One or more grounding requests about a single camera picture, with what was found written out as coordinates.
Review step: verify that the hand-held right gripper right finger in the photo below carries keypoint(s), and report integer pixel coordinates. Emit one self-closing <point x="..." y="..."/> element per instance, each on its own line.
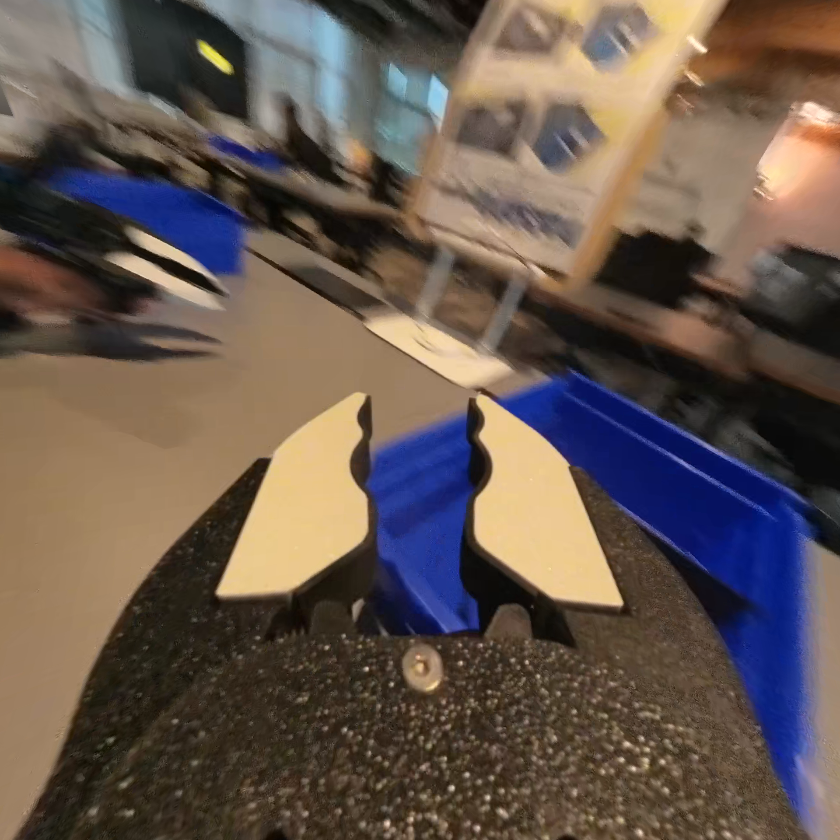
<point x="538" y="525"/>

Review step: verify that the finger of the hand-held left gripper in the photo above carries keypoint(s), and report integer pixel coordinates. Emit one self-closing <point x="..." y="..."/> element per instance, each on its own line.
<point x="170" y="250"/>
<point x="170" y="283"/>

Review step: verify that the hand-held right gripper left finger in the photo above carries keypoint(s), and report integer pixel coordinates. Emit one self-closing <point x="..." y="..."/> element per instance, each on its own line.
<point x="295" y="518"/>

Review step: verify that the blue plastic bin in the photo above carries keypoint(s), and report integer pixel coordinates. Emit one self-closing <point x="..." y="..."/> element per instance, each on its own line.
<point x="249" y="154"/>
<point x="184" y="216"/>
<point x="656" y="485"/>

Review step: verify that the person's left hand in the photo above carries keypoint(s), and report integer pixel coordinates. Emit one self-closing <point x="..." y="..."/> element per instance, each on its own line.
<point x="33" y="285"/>

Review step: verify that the black flat pad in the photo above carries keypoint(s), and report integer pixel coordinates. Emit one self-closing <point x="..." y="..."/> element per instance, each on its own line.
<point x="328" y="285"/>

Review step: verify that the black display panel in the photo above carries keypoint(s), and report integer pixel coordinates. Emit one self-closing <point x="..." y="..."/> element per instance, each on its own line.
<point x="170" y="52"/>

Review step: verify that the wooden instruction board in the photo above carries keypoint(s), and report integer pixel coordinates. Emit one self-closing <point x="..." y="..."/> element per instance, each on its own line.
<point x="544" y="131"/>

